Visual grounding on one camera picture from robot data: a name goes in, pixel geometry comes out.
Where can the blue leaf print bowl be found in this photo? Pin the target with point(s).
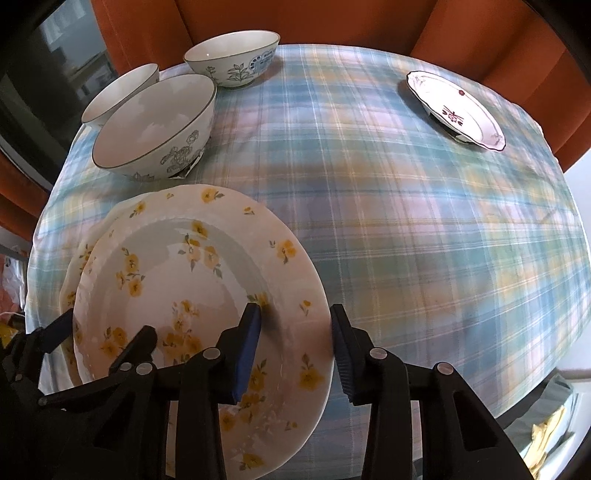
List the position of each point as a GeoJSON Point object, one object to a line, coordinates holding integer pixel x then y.
{"type": "Point", "coordinates": [231, 50]}

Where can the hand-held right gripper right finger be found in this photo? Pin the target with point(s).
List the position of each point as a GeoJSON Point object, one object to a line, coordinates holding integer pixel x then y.
{"type": "Point", "coordinates": [344, 360]}

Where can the white plastic bag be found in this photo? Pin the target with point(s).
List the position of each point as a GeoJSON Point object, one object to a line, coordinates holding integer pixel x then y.
{"type": "Point", "coordinates": [9, 272]}

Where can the grey green cloth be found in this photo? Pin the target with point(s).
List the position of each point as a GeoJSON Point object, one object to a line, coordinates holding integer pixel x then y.
{"type": "Point", "coordinates": [558, 392]}

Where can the small white bowl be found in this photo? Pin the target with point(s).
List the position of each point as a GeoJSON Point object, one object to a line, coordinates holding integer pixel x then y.
{"type": "Point", "coordinates": [115, 92]}

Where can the yellow packet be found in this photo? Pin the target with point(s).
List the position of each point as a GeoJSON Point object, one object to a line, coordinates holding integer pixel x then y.
{"type": "Point", "coordinates": [4, 334]}

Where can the yellow cloth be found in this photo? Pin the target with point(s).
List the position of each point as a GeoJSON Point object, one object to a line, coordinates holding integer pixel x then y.
{"type": "Point", "coordinates": [547, 434]}

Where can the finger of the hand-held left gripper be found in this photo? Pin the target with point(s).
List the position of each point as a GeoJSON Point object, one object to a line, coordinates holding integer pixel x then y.
{"type": "Point", "coordinates": [57, 332]}
{"type": "Point", "coordinates": [138, 344]}

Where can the large grey floral bowl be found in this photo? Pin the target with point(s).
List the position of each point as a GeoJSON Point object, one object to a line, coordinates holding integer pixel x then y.
{"type": "Point", "coordinates": [152, 124]}

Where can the small red flower plate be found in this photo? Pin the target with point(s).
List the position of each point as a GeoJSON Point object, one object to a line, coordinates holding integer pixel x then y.
{"type": "Point", "coordinates": [461, 108]}

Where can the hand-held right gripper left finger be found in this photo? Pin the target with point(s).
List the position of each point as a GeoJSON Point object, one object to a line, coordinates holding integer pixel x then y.
{"type": "Point", "coordinates": [249, 350]}

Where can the yellow floral plate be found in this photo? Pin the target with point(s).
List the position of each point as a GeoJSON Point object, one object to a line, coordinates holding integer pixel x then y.
{"type": "Point", "coordinates": [68, 281]}
{"type": "Point", "coordinates": [184, 277]}

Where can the dark glass window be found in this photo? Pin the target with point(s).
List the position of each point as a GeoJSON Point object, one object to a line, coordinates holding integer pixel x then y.
{"type": "Point", "coordinates": [37, 69]}

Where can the plaid tablecloth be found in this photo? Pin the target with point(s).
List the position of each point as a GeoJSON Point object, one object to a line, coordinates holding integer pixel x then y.
{"type": "Point", "coordinates": [369, 230]}

